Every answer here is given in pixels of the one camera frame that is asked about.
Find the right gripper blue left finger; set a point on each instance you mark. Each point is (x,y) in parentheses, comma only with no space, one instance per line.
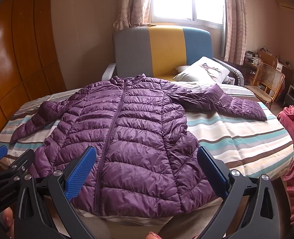
(64,185)

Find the right beige curtain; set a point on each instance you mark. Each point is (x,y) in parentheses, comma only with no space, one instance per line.
(236,29)

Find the left beige curtain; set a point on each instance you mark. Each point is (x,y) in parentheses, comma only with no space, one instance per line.
(132,13)

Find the wooden wardrobe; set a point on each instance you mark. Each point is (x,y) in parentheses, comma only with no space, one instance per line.
(29,67)

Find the beige curtain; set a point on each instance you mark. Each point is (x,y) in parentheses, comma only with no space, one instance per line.
(132,13)
(236,29)

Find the right hand red nail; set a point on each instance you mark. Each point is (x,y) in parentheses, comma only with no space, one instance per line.
(152,235)

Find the left hand red nails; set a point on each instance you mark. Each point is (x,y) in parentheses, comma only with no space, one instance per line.
(9,222)

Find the cluttered wooden desk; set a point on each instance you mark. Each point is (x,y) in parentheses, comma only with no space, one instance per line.
(253,60)

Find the purple quilted down jacket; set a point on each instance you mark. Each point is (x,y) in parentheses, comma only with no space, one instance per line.
(146,163)

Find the striped bed sheet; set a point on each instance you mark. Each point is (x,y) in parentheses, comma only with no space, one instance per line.
(252,147)

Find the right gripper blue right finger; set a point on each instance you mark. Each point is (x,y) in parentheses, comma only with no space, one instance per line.
(226,186)

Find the rattan wooden chair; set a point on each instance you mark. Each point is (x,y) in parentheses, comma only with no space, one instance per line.
(266,84)

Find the grey yellow blue sofa chair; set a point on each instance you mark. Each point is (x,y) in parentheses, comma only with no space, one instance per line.
(157,50)

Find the white printed pillow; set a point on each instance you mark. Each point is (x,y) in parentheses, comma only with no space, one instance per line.
(205,70)

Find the window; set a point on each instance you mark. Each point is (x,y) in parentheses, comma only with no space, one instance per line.
(206,13)

